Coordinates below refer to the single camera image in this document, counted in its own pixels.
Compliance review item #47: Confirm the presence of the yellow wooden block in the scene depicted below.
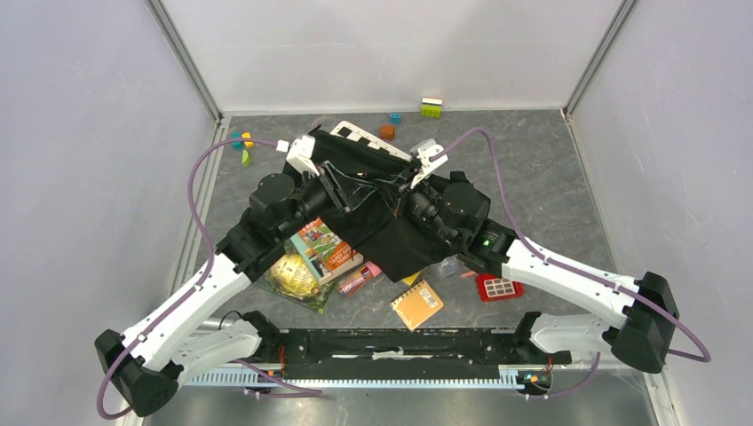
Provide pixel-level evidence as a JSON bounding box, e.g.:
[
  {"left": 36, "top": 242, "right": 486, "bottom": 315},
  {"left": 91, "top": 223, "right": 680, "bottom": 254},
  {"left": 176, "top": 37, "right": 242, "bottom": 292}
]
[{"left": 242, "top": 132, "right": 255, "bottom": 148}]

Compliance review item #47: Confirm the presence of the orange brown cube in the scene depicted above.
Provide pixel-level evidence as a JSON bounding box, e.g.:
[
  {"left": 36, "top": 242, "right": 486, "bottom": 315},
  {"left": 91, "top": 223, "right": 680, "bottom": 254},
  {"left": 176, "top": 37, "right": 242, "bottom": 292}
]
[{"left": 379, "top": 124, "right": 396, "bottom": 140}]

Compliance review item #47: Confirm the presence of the black white chessboard mat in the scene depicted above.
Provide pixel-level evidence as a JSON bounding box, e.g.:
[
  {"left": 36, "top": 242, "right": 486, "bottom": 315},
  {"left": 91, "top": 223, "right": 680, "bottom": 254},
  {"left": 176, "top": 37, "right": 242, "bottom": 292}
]
[{"left": 330, "top": 121, "right": 411, "bottom": 162}]

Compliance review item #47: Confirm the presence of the orange spiral notepad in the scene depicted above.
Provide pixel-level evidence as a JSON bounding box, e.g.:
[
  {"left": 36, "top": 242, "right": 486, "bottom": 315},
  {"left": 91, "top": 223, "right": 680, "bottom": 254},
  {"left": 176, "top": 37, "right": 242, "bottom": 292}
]
[{"left": 391, "top": 280, "right": 444, "bottom": 331}]

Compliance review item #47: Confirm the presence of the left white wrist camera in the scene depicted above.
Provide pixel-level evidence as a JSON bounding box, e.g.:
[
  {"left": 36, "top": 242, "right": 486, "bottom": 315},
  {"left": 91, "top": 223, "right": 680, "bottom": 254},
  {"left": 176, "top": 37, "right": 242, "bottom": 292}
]
[{"left": 275, "top": 135, "right": 320, "bottom": 178}]

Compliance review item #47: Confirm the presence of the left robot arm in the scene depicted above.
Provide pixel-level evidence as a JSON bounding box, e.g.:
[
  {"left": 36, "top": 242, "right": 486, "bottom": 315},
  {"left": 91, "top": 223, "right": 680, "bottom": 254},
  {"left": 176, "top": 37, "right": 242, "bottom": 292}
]
[{"left": 95, "top": 162, "right": 360, "bottom": 420}]

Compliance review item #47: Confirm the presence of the teal paperback book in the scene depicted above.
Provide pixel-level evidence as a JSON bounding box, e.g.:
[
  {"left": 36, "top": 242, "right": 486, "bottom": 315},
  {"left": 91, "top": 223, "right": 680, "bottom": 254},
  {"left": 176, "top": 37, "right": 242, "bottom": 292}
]
[{"left": 289, "top": 234, "right": 334, "bottom": 285}]

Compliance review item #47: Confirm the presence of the teal wooden block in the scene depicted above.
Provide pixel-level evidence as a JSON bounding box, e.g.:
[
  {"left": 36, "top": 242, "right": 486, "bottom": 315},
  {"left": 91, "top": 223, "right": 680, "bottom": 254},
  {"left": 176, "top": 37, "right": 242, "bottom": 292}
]
[{"left": 231, "top": 132, "right": 244, "bottom": 150}]

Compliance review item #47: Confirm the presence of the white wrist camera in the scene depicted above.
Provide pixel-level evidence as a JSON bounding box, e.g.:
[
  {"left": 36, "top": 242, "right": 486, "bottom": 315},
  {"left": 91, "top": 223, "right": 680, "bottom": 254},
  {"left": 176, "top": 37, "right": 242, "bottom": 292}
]
[
  {"left": 409, "top": 138, "right": 448, "bottom": 190},
  {"left": 275, "top": 135, "right": 320, "bottom": 178}
]

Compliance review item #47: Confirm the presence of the red calculator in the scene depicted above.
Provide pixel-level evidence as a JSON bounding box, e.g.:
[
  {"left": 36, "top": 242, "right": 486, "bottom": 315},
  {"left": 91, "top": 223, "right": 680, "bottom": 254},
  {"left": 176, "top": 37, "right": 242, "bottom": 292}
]
[{"left": 475, "top": 273, "right": 524, "bottom": 302}]

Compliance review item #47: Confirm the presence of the green white lego brick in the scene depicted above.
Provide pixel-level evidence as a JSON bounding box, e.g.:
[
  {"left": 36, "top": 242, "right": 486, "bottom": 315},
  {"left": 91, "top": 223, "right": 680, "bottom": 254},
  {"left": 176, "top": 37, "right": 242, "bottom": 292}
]
[{"left": 420, "top": 98, "right": 443, "bottom": 118}]

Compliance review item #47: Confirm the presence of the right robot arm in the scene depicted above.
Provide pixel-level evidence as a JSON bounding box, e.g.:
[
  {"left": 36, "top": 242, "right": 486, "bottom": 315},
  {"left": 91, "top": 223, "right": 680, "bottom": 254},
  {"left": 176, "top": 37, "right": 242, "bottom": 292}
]
[{"left": 389, "top": 176, "right": 679, "bottom": 374}]

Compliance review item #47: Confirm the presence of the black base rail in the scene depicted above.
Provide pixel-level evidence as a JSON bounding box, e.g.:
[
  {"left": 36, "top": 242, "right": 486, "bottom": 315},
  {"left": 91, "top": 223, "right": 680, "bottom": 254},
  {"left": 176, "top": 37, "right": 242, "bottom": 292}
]
[{"left": 200, "top": 312, "right": 590, "bottom": 392}]

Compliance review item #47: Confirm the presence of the yellow notebook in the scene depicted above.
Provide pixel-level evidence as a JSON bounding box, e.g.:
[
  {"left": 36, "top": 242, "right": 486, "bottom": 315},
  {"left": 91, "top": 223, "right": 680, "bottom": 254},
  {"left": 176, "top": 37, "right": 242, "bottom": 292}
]
[{"left": 400, "top": 272, "right": 422, "bottom": 287}]

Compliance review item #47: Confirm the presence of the clear plastic box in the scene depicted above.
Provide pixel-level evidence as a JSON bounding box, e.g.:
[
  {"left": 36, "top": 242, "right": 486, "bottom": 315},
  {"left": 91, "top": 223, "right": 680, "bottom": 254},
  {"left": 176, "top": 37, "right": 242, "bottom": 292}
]
[{"left": 429, "top": 256, "right": 459, "bottom": 280}]

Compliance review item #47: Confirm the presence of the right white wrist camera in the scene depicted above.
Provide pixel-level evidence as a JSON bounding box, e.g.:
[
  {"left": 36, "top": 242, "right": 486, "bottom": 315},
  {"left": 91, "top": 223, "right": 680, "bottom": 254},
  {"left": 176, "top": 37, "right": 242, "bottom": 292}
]
[{"left": 409, "top": 138, "right": 448, "bottom": 190}]

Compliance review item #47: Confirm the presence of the black backpack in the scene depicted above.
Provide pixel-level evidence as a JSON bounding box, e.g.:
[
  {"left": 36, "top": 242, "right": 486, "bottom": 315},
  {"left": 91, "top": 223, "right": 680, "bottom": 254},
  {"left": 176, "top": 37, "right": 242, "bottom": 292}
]
[{"left": 277, "top": 129, "right": 479, "bottom": 281}]

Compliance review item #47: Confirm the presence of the orange treehouse book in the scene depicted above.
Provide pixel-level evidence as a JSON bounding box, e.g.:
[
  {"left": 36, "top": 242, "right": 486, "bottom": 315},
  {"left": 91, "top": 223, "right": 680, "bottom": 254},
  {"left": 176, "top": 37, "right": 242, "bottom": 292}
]
[{"left": 296, "top": 218, "right": 364, "bottom": 280}]

